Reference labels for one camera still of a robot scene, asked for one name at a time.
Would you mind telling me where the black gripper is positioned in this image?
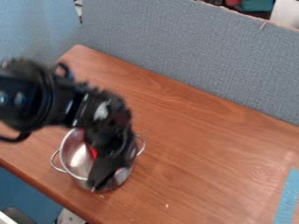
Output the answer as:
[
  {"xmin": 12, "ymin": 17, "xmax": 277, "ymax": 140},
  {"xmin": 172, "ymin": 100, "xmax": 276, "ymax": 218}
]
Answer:
[{"xmin": 83, "ymin": 122, "xmax": 139, "ymax": 193}]

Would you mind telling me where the metal pot with handles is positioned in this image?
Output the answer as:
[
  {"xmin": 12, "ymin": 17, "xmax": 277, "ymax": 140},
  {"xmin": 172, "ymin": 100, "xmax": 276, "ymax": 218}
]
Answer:
[{"xmin": 51, "ymin": 129, "xmax": 133, "ymax": 192}]

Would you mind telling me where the red plastic block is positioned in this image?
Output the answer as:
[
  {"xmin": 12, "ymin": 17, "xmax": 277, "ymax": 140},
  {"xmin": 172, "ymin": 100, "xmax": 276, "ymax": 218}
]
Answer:
[{"xmin": 89, "ymin": 146, "xmax": 99, "ymax": 159}]

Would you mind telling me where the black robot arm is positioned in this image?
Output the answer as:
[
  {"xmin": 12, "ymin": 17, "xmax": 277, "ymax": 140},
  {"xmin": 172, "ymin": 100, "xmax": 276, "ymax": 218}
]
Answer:
[{"xmin": 0, "ymin": 59, "xmax": 137, "ymax": 192}]

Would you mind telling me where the white object under table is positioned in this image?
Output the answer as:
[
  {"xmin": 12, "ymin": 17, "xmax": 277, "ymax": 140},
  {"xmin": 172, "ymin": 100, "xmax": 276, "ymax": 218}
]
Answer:
[{"xmin": 57, "ymin": 209, "xmax": 87, "ymax": 224}]

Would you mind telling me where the dark object bottom left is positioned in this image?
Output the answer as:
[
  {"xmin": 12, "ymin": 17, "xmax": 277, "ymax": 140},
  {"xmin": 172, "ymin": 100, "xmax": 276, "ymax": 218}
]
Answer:
[{"xmin": 0, "ymin": 207, "xmax": 36, "ymax": 224}]

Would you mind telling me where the grey fabric divider panel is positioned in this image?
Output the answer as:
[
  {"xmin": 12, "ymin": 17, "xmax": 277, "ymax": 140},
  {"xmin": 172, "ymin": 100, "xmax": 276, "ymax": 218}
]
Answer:
[{"xmin": 79, "ymin": 0, "xmax": 299, "ymax": 126}]

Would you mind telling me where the blue tape strip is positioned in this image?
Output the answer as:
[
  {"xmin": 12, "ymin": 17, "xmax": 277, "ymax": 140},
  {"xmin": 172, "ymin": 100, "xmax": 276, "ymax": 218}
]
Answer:
[{"xmin": 273, "ymin": 168, "xmax": 299, "ymax": 224}]

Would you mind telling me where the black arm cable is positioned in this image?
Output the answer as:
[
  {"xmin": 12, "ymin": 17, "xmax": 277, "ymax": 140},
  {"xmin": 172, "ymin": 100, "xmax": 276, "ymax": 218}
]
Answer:
[{"xmin": 0, "ymin": 129, "xmax": 33, "ymax": 144}]

